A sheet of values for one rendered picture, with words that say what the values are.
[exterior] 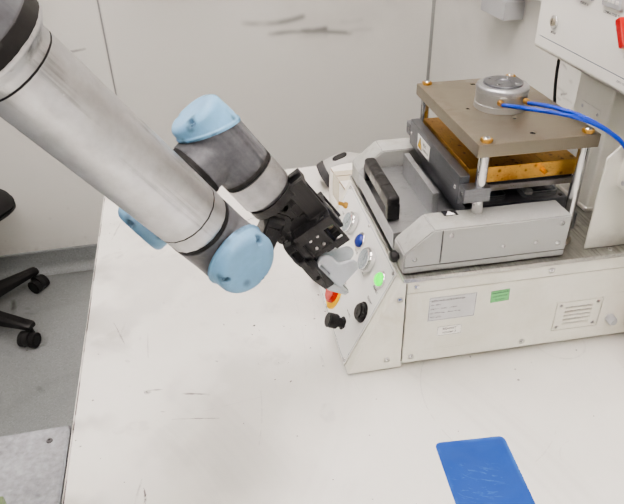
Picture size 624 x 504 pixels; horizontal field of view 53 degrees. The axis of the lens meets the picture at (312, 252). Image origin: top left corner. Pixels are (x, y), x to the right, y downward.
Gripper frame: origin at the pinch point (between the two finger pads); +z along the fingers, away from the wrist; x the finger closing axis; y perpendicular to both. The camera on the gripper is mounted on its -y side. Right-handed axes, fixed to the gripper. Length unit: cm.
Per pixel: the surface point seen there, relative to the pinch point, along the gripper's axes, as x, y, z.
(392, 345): -5.3, 1.7, 10.8
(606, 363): -9.8, 26.8, 34.7
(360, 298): 2.5, 1.0, 5.8
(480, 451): -22.9, 5.4, 19.5
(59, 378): 84, -114, 30
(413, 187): 13.4, 17.6, 1.3
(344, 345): -0.6, -5.5, 9.6
